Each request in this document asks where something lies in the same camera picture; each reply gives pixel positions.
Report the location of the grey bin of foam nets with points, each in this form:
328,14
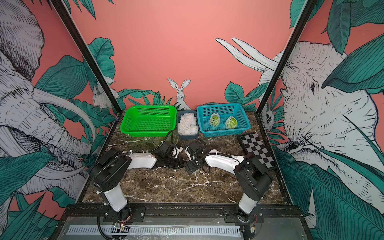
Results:
187,125

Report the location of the black front frame rail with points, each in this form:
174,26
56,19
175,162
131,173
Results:
139,212

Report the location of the checkerboard calibration board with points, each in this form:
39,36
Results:
253,144

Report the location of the green plastic basket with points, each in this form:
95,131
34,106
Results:
149,120

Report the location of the black frame post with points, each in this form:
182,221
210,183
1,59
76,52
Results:
84,49
298,29

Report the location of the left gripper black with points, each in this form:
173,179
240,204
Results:
178,164

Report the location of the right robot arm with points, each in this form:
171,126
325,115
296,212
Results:
252,176

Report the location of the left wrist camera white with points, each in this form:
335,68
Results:
176,151

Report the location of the black frame post left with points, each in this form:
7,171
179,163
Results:
84,49

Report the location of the white slotted cable duct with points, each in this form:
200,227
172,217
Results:
141,230

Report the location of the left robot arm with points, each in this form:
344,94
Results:
111,168

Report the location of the custard apple green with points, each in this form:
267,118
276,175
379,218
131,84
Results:
231,123

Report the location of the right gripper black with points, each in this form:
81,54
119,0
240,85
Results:
188,165

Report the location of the teal plastic basket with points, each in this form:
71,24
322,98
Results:
233,117

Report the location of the white foam net sleeve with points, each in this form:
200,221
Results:
231,122
214,114

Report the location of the black frame post right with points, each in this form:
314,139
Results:
298,29

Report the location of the custard apple with dark spots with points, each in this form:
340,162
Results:
215,121

